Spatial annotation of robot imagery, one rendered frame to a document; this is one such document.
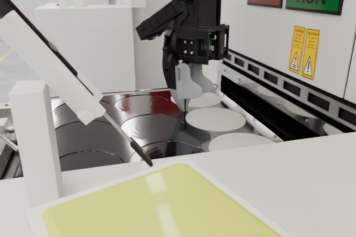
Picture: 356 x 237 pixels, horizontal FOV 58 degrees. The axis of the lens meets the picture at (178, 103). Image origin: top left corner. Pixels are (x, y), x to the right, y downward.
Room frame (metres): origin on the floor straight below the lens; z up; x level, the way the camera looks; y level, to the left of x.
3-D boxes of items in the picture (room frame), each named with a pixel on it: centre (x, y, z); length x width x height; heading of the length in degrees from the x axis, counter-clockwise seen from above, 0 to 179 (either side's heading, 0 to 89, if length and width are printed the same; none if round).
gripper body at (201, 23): (0.52, -0.03, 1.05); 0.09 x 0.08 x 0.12; 56
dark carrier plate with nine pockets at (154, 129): (0.47, 0.04, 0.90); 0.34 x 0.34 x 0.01; 15
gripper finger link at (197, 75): (0.54, -0.03, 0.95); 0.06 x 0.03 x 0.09; 56
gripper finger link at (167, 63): (0.52, 0.01, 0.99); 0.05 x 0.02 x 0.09; 146
